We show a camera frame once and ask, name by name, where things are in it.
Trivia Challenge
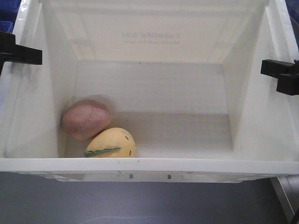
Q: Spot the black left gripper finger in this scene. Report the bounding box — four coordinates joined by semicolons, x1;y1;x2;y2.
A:
0;32;43;65

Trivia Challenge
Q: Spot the yellow plush ball toy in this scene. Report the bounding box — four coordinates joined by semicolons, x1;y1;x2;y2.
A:
84;127;136;158

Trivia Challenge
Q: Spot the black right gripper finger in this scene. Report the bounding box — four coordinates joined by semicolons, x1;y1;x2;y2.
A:
276;74;299;96
261;59;299;77

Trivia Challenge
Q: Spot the pink plush ball toy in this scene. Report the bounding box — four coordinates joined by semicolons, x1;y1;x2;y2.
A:
61;99;112;141

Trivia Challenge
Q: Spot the white plastic tote crate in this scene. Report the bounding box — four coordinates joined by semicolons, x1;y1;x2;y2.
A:
0;0;299;182

